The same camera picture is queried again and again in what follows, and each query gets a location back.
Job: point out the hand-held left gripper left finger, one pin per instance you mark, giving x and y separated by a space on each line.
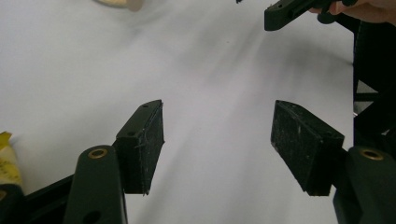
140 149

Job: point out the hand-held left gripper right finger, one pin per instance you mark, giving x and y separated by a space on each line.
302 146

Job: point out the yellow green snack bag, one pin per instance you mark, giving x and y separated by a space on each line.
7 165

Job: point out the black metal stand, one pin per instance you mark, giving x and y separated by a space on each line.
373 62

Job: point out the white table sheet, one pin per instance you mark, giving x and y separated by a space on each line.
186 62

